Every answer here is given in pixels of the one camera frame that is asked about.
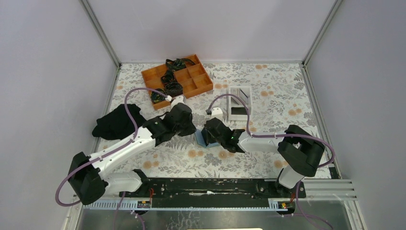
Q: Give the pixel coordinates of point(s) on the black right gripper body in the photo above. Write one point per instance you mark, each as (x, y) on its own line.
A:
(211, 140)

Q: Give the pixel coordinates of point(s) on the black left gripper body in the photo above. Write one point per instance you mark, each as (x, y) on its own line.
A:
(185, 130)

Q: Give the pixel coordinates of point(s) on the green leather card holder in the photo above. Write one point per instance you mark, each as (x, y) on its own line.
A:
(200, 141)

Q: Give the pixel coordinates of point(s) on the white plastic card box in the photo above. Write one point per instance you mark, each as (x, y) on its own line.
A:
(245, 95)

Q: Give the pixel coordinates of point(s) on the black cloth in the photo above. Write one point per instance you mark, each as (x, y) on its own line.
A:
(115, 125)

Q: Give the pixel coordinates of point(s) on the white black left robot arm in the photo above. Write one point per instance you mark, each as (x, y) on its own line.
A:
(92, 176)

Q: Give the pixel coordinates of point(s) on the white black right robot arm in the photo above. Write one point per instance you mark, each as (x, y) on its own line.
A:
(300, 150)

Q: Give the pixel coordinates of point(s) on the black card stack in box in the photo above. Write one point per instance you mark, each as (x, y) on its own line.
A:
(238, 111)

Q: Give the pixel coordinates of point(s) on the stack of white cards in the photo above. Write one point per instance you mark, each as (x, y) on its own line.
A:
(235, 92)

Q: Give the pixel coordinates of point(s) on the dark patterned rolled tie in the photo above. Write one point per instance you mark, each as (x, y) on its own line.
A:
(174, 89)

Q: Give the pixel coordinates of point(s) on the blue yellow rolled tie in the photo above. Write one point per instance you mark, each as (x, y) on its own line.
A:
(158, 95)

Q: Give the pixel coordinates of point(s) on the dark rolled tie middle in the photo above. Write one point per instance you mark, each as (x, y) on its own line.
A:
(168, 77)

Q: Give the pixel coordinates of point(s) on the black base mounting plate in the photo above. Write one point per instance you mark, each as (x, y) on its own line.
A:
(214, 193)

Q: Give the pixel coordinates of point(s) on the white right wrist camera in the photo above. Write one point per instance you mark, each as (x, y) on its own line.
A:
(215, 112)

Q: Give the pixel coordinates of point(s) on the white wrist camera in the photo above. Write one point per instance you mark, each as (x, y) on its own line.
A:
(215, 112)
(175, 100)

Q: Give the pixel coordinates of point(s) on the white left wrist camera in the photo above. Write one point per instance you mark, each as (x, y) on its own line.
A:
(175, 100)

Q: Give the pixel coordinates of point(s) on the aluminium frame rail front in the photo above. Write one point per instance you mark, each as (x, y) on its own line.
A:
(316, 190)

